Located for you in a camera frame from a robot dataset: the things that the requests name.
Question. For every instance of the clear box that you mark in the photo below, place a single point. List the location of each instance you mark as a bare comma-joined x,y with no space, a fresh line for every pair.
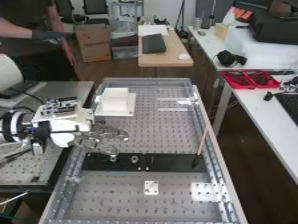
211,146

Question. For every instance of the white mouse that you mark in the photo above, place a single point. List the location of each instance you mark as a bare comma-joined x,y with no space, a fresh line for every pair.
183,56

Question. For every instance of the white desk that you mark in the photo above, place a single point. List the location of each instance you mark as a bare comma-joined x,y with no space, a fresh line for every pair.
266,110

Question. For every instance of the black chair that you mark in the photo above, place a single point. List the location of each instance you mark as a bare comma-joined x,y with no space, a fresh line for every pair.
94,6

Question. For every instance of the cardboard box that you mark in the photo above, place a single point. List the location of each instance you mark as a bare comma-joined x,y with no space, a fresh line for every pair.
93,43

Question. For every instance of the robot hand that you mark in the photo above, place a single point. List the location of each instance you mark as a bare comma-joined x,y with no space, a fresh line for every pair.
66,121

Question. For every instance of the small square metal plate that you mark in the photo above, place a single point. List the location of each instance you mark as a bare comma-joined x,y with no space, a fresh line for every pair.
150,187

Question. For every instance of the black plate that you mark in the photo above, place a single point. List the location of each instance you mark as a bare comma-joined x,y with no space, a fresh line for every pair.
172,163

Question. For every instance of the larger metal nut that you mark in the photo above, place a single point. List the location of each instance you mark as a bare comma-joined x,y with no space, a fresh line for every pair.
113,159

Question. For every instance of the small white box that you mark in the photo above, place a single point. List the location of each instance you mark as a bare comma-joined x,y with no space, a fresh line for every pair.
115,100

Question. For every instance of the large black case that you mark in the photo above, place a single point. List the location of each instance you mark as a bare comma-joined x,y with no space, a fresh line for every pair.
276,28

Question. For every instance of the red tray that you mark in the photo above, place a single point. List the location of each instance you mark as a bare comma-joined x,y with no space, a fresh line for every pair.
238,79
263,78

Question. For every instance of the smaller metal nut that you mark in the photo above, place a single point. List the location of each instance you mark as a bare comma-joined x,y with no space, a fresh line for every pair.
134,159

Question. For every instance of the wooden desk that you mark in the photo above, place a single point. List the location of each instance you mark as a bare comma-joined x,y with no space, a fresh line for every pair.
170,55

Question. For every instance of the person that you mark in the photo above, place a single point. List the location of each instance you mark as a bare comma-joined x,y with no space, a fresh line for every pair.
26,16

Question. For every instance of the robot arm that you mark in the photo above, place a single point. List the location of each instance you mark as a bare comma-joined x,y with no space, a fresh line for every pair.
17,128

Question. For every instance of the thin stick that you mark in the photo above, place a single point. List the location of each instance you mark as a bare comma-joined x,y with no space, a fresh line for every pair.
202,136

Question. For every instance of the black headphones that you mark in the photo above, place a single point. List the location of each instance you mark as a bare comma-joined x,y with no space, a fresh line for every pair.
230,58

